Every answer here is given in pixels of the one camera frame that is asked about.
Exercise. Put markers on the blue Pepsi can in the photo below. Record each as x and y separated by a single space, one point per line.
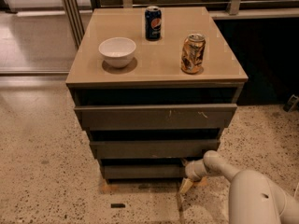
153 23

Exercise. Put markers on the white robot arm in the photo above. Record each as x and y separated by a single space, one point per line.
253 197

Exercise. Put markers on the grey drawer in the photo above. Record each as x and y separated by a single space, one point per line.
155 117
142 171
153 149

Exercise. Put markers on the grey object by wall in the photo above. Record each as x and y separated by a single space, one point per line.
292 103

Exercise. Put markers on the metal railing frame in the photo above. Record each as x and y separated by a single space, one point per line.
238 19

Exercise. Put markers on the white ceramic bowl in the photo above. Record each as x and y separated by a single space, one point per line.
118 52

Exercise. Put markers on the grey top drawer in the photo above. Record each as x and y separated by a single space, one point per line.
155 117

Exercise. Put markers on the orange crumpled soda can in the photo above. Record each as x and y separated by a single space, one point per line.
193 53

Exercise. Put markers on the grey middle drawer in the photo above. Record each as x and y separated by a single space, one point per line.
153 149

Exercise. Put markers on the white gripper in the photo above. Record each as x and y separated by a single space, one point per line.
192 171

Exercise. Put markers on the grey drawer cabinet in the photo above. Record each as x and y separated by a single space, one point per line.
154 76

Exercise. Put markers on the grey bottom drawer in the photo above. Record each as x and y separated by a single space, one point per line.
142 171

